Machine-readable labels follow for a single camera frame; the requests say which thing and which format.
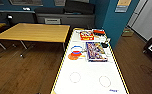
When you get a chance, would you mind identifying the white-top yellow gaming table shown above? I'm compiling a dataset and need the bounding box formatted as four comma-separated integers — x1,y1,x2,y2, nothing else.
50,27,130,94

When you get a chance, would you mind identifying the orange plastic bowl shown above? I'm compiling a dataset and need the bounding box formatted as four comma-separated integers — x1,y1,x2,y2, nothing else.
67,52,83,61

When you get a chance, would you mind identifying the red flat object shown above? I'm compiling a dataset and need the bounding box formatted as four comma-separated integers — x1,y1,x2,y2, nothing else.
92,29,106,37

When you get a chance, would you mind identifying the black flat object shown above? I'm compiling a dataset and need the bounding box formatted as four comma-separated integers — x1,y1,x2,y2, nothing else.
100,41,110,49

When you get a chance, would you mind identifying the light grey rectangular cushion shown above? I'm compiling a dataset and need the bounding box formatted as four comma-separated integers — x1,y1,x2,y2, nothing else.
44,17,62,25

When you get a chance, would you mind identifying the brown cardboard box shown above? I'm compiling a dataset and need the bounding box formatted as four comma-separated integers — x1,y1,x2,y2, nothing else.
121,28,134,38

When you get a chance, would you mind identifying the interior glass window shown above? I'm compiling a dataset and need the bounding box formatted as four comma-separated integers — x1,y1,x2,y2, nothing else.
8,0,45,7

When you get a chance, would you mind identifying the dark grey long sofa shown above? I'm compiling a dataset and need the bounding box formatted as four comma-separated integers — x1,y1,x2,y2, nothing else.
0,10,38,26

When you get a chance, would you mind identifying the yellow framed wall poster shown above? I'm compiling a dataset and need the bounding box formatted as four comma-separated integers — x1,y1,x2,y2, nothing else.
114,0,133,14

